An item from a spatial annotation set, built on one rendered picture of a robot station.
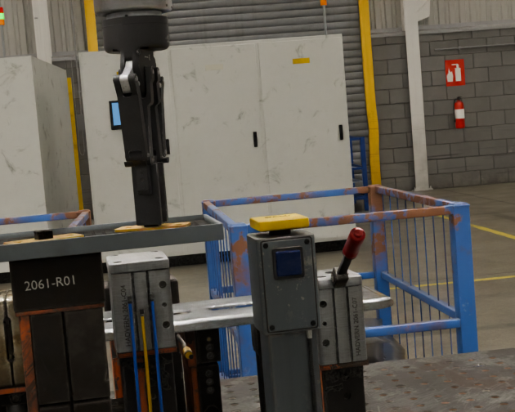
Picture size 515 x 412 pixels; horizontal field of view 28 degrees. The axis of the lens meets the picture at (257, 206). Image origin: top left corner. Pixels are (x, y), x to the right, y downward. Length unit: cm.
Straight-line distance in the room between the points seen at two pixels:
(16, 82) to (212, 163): 188
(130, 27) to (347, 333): 50
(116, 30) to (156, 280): 34
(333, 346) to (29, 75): 809
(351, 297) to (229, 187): 803
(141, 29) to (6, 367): 47
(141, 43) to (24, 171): 822
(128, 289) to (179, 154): 804
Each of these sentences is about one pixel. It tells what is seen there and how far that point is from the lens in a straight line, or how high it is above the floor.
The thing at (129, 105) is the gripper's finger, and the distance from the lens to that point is 114.
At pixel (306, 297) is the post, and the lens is 119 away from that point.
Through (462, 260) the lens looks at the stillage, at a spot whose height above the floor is 76.
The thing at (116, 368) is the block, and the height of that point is 90.
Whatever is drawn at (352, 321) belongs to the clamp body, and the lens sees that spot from 138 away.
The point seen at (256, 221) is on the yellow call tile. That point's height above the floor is 116.
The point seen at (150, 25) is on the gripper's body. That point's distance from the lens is 117.
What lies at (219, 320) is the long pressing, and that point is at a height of 100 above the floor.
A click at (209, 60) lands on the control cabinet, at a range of 938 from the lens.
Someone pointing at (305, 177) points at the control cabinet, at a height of 71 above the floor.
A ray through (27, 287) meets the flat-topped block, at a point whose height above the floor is 111.
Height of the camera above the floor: 128
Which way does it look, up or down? 5 degrees down
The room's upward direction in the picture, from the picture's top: 5 degrees counter-clockwise
